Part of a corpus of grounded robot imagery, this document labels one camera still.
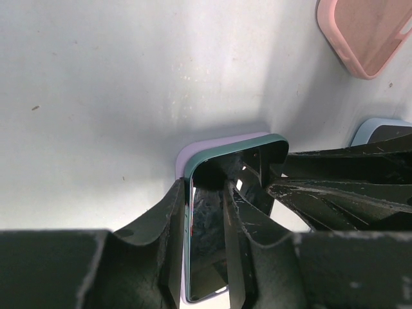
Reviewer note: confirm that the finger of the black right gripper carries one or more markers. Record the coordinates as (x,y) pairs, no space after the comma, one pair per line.
(385,162)
(344,206)

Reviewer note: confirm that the purple-edged black phone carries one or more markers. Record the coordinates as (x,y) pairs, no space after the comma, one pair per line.
(387,132)

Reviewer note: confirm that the pink phone case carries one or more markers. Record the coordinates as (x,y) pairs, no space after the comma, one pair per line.
(365,34)

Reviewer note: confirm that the teal-edged black phone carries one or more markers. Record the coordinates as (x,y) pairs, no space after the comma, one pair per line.
(247,165)

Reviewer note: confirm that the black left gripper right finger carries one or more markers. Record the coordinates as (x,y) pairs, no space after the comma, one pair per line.
(271,267)

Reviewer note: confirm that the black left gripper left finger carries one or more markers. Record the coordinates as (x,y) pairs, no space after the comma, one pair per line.
(138,266)

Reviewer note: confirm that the light blue phone case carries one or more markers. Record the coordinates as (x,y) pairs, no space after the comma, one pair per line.
(365,130)

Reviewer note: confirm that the lilac phone case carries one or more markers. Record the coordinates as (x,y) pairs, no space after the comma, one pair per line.
(181,163)

